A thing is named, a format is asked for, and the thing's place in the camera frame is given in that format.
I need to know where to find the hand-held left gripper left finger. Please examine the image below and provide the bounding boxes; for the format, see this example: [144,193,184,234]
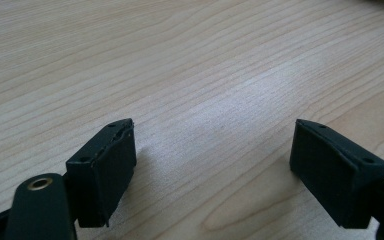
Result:
[65,118,138,229]

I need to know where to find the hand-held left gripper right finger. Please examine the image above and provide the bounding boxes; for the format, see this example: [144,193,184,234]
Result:
[289,118,384,230]

